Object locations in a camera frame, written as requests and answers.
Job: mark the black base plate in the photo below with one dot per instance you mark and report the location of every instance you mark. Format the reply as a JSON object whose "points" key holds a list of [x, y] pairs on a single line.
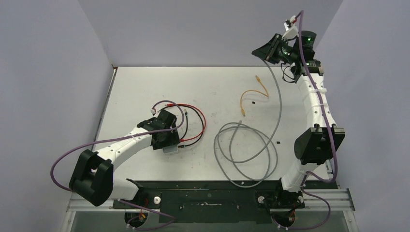
{"points": [[216, 201]]}

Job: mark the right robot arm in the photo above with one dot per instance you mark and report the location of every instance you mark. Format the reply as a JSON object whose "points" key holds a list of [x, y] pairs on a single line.
{"points": [[318, 143]]}

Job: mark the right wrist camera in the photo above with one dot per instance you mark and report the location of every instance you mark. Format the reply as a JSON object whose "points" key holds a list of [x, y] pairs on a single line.
{"points": [[291, 29]]}

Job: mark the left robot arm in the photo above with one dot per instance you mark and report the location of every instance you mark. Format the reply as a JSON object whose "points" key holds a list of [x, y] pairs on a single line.
{"points": [[93, 176]]}

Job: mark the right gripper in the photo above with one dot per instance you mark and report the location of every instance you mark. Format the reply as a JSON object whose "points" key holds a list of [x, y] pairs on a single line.
{"points": [[267, 50]]}

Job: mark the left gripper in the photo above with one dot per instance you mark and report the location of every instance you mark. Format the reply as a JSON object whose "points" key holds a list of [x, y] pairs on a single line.
{"points": [[172, 140]]}

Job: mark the white network switch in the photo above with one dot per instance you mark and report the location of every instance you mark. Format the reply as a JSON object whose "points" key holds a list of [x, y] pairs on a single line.
{"points": [[170, 150]]}

